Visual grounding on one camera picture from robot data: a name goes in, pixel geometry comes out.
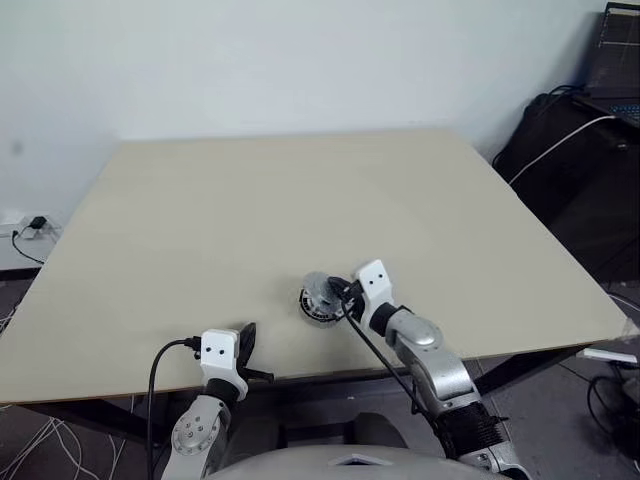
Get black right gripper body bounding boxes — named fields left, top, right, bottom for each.
left=340, top=281, right=369, bottom=322

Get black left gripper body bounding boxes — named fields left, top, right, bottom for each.
left=234, top=364, right=276, bottom=385

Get motor cover with circuit board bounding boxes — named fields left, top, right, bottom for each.
left=303, top=270, right=344, bottom=309

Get motor stator with copper coils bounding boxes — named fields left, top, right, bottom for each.
left=297, top=287, right=346, bottom=327

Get grey robot torso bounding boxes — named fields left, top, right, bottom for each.
left=204, top=443, right=501, bottom=480

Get large black bag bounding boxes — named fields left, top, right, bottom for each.
left=491, top=91, right=640, bottom=282

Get white floor power strip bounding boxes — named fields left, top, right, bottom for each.
left=582, top=347, right=640, bottom=365

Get dark laptop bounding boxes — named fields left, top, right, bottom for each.
left=583, top=1, right=640, bottom=127

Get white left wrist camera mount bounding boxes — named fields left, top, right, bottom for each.
left=199, top=328, right=249, bottom=402

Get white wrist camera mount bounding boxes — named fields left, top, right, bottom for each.
left=199, top=328, right=249, bottom=402
left=354, top=259, right=397, bottom=330

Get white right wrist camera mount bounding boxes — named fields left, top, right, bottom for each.
left=354, top=259, right=397, bottom=330

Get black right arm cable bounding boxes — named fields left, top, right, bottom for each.
left=341, top=305, right=454, bottom=454

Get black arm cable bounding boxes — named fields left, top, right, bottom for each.
left=146, top=337, right=202, bottom=480
left=341, top=305, right=454, bottom=454

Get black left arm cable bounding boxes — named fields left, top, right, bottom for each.
left=146, top=337, right=202, bottom=480

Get white floor cable tangle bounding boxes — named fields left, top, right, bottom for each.
left=0, top=308, right=127, bottom=480

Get black adapter cable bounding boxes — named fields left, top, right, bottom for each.
left=11, top=228, right=44, bottom=265

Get white cable over bag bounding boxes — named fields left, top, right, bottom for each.
left=508, top=114, right=617, bottom=185

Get white wall power strip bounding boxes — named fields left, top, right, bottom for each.
left=0, top=211, right=62, bottom=242

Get black floor cables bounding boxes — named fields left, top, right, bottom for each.
left=586, top=372, right=640, bottom=444

